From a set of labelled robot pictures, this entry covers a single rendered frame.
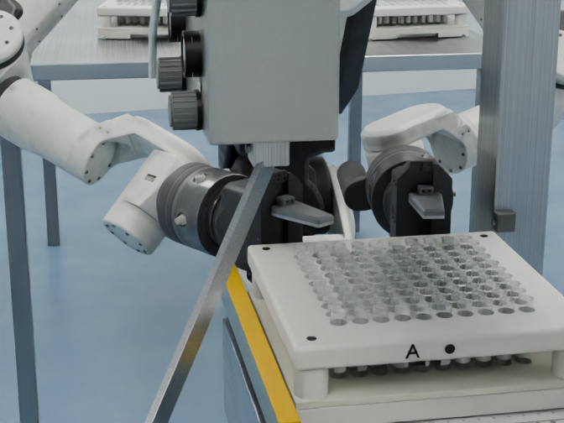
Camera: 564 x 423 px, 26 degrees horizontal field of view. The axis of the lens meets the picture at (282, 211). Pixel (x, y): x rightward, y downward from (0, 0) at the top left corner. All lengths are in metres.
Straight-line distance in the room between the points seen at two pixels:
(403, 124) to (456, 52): 1.26
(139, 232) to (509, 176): 0.39
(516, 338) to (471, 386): 0.05
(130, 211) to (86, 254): 2.75
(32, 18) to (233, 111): 0.56
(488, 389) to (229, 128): 0.29
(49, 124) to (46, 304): 2.31
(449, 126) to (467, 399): 0.50
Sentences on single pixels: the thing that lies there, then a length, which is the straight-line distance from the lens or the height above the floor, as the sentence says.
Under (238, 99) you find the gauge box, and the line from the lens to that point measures 0.95.
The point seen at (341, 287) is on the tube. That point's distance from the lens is 1.03.
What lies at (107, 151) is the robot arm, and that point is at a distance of 1.37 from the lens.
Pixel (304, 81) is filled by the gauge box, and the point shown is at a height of 1.14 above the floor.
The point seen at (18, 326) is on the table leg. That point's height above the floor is 0.30.
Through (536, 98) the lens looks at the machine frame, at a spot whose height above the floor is 1.07.
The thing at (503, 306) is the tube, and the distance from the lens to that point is 1.01.
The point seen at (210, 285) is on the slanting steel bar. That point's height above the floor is 1.00.
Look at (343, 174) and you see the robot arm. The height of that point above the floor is 0.95.
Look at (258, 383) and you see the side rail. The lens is 0.99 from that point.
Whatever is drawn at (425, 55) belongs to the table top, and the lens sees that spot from 2.61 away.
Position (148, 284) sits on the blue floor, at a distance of 3.76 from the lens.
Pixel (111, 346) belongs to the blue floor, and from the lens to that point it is 3.34.
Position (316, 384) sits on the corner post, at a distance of 0.95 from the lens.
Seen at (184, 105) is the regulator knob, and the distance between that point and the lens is 0.99.
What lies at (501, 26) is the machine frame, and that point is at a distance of 1.24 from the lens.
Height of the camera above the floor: 1.34
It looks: 17 degrees down
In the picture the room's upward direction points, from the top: straight up
